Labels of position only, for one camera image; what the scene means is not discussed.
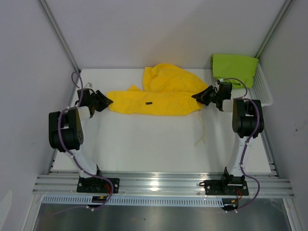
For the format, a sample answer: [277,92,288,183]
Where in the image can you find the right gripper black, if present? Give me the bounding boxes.
[192,85,221,106]

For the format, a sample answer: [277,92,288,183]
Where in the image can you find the yellow shorts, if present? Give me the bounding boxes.
[107,64,209,116]

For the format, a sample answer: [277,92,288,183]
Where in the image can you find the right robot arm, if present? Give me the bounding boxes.
[192,79,264,194]

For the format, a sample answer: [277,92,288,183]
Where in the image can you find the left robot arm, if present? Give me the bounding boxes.
[48,88,114,193]

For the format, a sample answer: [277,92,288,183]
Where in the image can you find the green folded shorts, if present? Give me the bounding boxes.
[211,54,259,89]

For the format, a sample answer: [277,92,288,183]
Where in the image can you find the white perforated plastic basket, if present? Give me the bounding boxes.
[245,64,273,107]

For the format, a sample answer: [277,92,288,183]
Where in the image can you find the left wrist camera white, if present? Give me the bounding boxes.
[83,82,93,89]

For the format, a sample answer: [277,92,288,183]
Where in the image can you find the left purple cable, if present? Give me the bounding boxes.
[51,71,114,216]

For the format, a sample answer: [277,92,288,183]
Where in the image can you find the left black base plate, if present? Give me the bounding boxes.
[77,177,111,193]

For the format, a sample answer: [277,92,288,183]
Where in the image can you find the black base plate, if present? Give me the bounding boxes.
[199,180,249,196]
[77,177,111,193]

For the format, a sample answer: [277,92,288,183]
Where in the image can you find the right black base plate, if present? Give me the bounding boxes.
[199,180,249,196]

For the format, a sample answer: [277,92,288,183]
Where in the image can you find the left aluminium corner post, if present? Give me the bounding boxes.
[37,0,80,73]

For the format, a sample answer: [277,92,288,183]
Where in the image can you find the aluminium corner post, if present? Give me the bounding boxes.
[255,0,295,59]
[37,0,80,73]

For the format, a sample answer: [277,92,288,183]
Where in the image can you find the white slotted cable duct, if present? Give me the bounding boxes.
[42,194,224,207]

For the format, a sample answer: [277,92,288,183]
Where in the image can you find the aluminium mounting rail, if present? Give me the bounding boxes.
[32,172,295,198]

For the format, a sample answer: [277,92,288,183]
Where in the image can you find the right aluminium corner post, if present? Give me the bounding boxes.
[255,0,295,59]

